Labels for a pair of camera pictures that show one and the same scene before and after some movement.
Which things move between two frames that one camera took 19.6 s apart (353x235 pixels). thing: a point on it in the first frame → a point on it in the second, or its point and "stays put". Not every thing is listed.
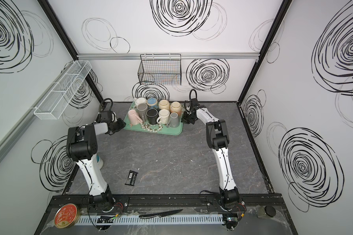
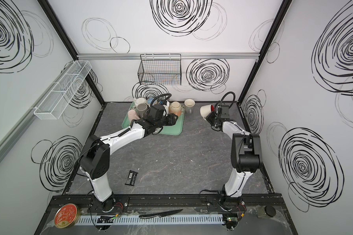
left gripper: x=122 y=125 → x=170 y=118
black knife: x=159 y=214 stays put
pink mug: x=134 y=119 stays put
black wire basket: x=160 y=69 stays put
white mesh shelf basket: x=62 y=90 stays put
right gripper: x=184 y=119 → x=209 y=118
